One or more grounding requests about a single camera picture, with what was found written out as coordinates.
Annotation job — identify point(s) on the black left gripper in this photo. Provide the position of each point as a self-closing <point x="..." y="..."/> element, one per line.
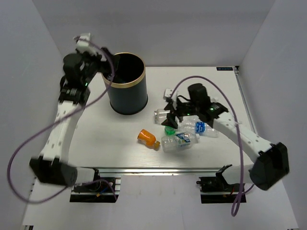
<point x="88" y="54"/>

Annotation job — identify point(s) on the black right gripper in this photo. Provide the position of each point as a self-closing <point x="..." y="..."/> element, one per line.
<point x="170" y="121"/>

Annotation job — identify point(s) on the orange plastic bottle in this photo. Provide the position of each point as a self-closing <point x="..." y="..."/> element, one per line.
<point x="148" y="139"/>

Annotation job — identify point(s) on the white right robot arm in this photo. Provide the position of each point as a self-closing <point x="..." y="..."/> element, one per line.
<point x="270" y="161"/>

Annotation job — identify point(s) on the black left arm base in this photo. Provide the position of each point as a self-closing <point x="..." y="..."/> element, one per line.
<point x="105" y="189"/>

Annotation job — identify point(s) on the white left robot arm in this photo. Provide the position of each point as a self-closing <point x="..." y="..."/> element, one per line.
<point x="51" y="166"/>

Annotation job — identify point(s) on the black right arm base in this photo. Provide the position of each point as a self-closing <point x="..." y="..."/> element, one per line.
<point x="215" y="189"/>

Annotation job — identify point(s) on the dark bin with gold rim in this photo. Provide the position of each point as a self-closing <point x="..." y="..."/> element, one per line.
<point x="128" y="91"/>

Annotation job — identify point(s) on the clear jar with silver lid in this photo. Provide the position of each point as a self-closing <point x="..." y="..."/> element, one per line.
<point x="160" y="115"/>

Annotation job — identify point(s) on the green plastic bottle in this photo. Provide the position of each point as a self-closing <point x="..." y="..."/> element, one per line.
<point x="169" y="131"/>

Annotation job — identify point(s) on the clear bottle blue label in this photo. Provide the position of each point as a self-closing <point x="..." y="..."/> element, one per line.
<point x="194" y="125"/>

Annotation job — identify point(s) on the clear bottle green white label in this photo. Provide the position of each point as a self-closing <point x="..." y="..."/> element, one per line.
<point x="179" y="141"/>

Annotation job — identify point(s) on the blue sticker right corner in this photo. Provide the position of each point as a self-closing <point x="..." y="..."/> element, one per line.
<point x="224" y="68"/>

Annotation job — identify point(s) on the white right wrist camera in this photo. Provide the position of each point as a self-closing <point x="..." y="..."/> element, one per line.
<point x="167" y="93"/>

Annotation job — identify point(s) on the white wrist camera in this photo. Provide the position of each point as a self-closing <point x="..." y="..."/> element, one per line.
<point x="82" y="42"/>
<point x="167" y="93"/>

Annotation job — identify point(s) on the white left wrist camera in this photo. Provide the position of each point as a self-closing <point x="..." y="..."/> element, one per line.
<point x="82" y="42"/>

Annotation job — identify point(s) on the aluminium rail front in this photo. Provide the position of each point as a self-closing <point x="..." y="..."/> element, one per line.
<point x="156" y="170"/>

